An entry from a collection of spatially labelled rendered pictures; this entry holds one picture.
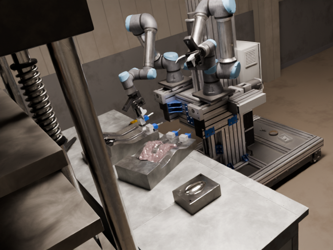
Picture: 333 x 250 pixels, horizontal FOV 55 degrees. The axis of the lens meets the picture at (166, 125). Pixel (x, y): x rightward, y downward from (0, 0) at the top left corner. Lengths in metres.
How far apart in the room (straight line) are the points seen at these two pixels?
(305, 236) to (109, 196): 1.95
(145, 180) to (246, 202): 0.55
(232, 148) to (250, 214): 1.31
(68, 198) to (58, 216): 0.08
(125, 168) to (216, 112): 0.81
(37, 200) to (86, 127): 0.45
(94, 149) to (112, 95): 3.18
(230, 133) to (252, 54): 0.67
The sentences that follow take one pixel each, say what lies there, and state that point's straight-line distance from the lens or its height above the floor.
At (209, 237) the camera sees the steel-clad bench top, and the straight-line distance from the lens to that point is 1.52.
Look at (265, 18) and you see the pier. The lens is 5.06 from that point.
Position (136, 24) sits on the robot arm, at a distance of 2.42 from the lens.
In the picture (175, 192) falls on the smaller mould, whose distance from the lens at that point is 1.67.
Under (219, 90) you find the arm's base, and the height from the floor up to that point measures 1.07.
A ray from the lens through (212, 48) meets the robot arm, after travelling 1.91.
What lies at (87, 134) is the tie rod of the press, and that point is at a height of 1.58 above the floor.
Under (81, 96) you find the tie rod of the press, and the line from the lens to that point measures 0.76.
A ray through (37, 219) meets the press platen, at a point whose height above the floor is 1.29.
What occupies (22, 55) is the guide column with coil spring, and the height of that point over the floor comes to 1.73.
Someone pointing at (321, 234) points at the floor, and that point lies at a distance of 2.66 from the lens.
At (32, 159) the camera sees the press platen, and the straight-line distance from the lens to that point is 0.85.
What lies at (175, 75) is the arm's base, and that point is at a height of 1.10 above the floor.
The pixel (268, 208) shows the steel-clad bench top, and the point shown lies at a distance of 1.63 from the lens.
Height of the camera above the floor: 1.90
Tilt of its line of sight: 26 degrees down
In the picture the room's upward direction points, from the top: 12 degrees counter-clockwise
